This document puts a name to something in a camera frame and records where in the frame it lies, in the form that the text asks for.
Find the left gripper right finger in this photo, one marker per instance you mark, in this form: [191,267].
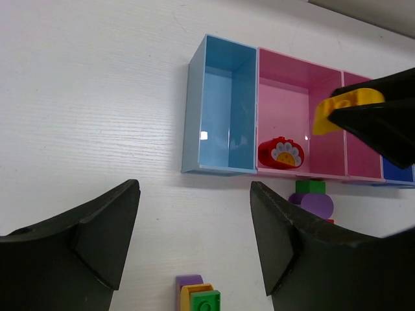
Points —
[309,263]

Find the purple green red lego stack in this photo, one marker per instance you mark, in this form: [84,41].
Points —
[311,196]

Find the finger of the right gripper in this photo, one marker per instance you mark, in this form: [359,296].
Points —
[388,126]

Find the left light blue bin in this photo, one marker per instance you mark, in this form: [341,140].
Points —
[221,109]

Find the large pink bin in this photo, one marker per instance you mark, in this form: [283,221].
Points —
[288,92]

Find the green purple yellow lego stack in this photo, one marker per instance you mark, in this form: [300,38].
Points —
[192,293]

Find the narrow pink bin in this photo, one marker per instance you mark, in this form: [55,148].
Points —
[363,165]

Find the dark blue bin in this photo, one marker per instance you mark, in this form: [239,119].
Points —
[397,177]

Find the red flower lego brick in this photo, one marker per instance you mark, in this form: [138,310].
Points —
[281,153]

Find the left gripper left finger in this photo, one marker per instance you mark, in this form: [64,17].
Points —
[74,260]

